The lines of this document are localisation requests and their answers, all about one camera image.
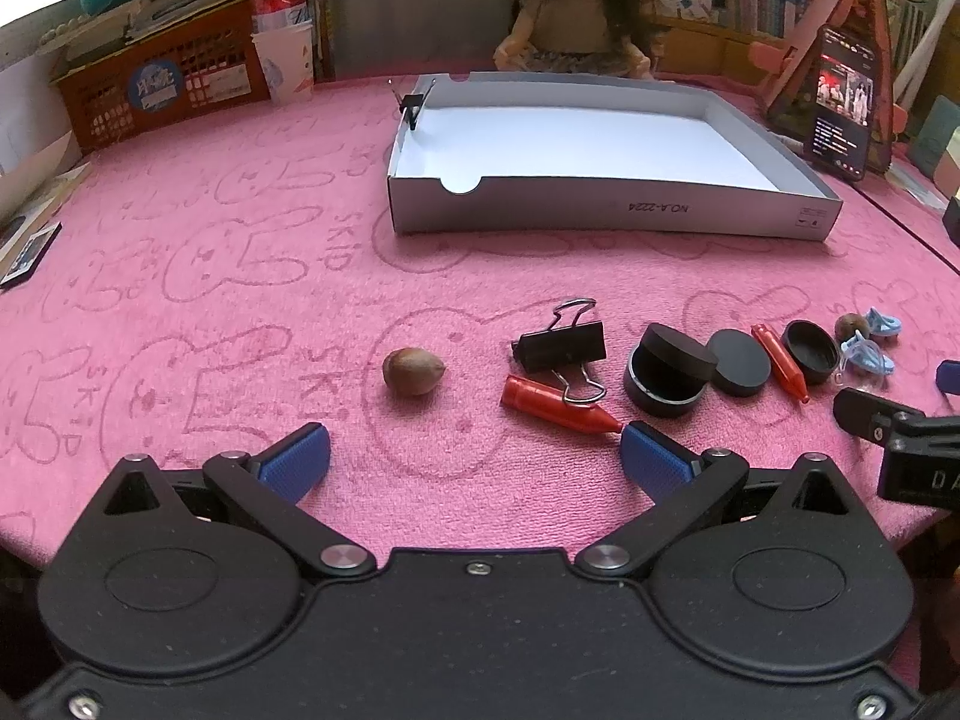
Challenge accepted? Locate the large brown nut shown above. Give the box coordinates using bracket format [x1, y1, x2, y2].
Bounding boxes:
[382, 347, 447, 396]

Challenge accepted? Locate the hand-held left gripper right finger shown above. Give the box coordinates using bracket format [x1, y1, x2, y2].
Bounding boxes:
[576, 422, 863, 580]

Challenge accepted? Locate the white plastic rack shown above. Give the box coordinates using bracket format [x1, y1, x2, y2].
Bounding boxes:
[889, 0, 960, 110]

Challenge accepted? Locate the brown-haired doll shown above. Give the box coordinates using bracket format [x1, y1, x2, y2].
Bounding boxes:
[491, 0, 661, 80]

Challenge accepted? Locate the grey metal board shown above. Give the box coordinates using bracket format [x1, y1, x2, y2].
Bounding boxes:
[330, 0, 515, 80]

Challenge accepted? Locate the pink house-shaped phone stand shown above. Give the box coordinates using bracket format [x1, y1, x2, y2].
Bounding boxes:
[748, 0, 910, 173]

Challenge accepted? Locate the black card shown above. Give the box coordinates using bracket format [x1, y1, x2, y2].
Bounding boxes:
[0, 221, 62, 290]

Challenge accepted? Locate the large red crayon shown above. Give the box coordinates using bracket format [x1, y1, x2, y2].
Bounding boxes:
[500, 375, 625, 437]

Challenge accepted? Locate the orange plastic crate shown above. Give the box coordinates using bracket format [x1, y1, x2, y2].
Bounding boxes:
[51, 0, 271, 155]

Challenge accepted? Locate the flat book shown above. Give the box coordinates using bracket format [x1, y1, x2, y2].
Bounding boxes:
[0, 161, 95, 241]

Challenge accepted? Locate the teal card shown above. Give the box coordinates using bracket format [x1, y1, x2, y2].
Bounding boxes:
[913, 95, 960, 185]

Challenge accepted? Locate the black smartphone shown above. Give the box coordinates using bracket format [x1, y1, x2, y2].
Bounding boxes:
[806, 24, 880, 181]

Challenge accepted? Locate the small black round cap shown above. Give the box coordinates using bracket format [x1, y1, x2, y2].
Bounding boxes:
[781, 320, 839, 385]

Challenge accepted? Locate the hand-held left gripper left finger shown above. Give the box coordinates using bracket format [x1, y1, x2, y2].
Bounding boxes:
[101, 422, 377, 580]

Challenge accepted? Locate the black round container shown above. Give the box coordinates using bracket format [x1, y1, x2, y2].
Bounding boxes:
[622, 345, 710, 421]

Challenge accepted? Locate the black round lid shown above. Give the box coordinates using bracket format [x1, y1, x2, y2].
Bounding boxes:
[634, 322, 717, 383]
[706, 328, 773, 397]

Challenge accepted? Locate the yellow cardboard box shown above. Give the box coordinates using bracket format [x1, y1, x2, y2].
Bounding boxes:
[652, 15, 788, 80]

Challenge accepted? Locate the small black binder clip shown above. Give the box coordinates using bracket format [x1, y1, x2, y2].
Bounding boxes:
[388, 77, 438, 132]

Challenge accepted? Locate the small red crayon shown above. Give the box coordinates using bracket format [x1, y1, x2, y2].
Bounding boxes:
[751, 324, 811, 404]

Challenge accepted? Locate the white cardboard box tray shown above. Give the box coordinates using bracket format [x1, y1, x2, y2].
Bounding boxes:
[386, 71, 845, 242]

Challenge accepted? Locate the white paper cup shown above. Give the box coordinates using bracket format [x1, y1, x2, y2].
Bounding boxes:
[250, 21, 316, 106]

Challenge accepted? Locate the white bead string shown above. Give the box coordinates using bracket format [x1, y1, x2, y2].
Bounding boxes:
[34, 11, 102, 50]

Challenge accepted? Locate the large black binder clip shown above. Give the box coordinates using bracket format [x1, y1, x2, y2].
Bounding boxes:
[511, 298, 608, 404]

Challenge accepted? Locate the pink rabbit-print cloth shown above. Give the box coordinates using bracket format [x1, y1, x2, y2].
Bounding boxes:
[0, 71, 960, 608]

